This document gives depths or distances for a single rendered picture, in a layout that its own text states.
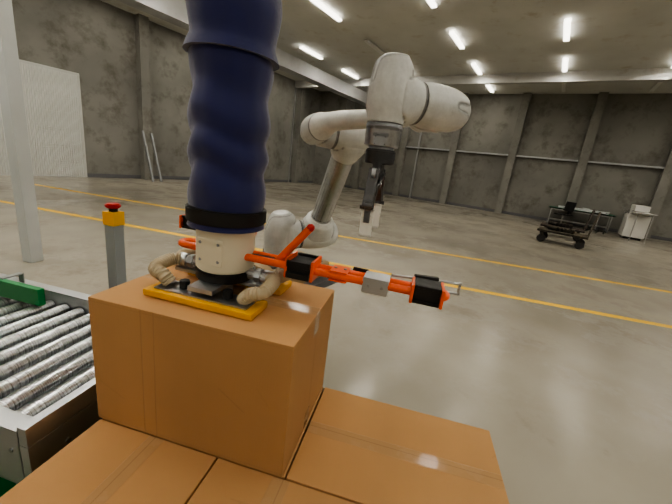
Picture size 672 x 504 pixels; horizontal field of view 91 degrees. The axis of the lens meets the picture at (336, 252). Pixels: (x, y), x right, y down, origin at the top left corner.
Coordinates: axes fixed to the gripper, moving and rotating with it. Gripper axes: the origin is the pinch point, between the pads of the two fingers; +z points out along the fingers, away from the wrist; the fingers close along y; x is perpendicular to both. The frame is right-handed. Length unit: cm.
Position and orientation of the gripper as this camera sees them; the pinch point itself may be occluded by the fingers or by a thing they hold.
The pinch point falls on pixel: (369, 227)
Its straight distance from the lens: 88.4
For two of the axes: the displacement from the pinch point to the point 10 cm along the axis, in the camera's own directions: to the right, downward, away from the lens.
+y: -2.6, 2.3, -9.4
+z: -1.2, 9.6, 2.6
